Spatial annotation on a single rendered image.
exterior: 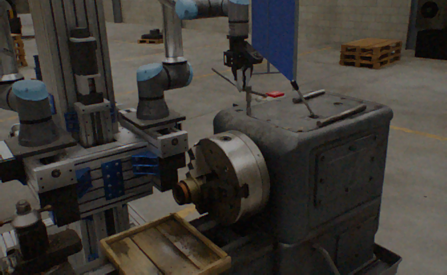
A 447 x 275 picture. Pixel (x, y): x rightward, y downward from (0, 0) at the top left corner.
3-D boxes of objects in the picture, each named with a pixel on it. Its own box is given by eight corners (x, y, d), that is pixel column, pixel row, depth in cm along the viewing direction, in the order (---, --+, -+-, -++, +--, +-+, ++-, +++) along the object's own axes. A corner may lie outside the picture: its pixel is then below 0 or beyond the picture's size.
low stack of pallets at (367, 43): (364, 56, 964) (366, 37, 949) (402, 60, 908) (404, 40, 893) (337, 64, 879) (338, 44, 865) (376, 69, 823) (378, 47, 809)
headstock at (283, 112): (305, 159, 211) (308, 84, 198) (390, 194, 174) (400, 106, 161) (210, 195, 178) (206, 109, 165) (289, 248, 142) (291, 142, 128)
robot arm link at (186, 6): (122, -39, 169) (187, -5, 139) (146, -38, 176) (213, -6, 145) (122, -9, 175) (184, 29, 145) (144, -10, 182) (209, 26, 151)
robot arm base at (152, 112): (131, 114, 192) (128, 94, 189) (159, 108, 200) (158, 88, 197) (145, 122, 181) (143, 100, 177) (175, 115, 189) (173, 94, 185)
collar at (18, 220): (37, 210, 120) (35, 200, 119) (44, 221, 114) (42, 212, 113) (7, 219, 116) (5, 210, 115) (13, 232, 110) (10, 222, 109)
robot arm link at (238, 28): (253, 22, 148) (235, 24, 144) (253, 35, 150) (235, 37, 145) (240, 21, 154) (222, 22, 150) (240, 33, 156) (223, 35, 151)
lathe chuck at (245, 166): (207, 190, 166) (209, 119, 152) (259, 234, 143) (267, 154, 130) (188, 198, 161) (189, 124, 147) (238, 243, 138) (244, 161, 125)
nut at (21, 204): (30, 205, 117) (27, 194, 116) (33, 211, 114) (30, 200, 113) (14, 210, 115) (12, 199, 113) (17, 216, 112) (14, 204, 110)
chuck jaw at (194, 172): (213, 173, 147) (201, 143, 149) (219, 169, 143) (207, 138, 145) (187, 182, 141) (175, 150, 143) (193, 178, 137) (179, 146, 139)
